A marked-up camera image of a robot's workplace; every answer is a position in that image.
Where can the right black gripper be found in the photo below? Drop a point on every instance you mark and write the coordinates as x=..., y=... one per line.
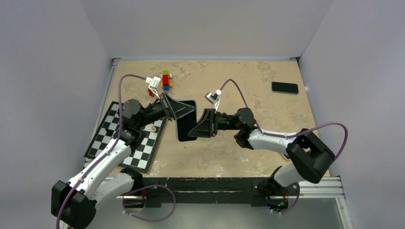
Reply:
x=207, y=126

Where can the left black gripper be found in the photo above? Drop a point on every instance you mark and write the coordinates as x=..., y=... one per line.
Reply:
x=176, y=109

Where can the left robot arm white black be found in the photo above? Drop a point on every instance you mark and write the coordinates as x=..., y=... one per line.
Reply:
x=75, y=203

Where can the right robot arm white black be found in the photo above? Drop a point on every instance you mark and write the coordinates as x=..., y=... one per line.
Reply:
x=310, y=157

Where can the colourful toy brick car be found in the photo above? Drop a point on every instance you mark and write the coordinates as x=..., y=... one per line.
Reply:
x=166, y=82

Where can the red owl toy block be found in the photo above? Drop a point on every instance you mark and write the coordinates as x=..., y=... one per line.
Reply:
x=151, y=93

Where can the black white chessboard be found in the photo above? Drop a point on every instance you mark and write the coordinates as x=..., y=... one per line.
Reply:
x=142, y=151

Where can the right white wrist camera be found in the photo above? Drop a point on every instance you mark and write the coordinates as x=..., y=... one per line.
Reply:
x=214, y=99

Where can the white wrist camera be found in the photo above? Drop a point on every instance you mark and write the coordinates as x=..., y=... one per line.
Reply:
x=153, y=84
x=214, y=99

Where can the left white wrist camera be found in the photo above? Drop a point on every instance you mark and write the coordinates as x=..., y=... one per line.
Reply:
x=153, y=84

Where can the aluminium frame rail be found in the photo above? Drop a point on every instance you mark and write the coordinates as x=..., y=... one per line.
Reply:
x=104, y=94

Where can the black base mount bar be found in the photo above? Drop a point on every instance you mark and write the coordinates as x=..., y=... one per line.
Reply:
x=254, y=191

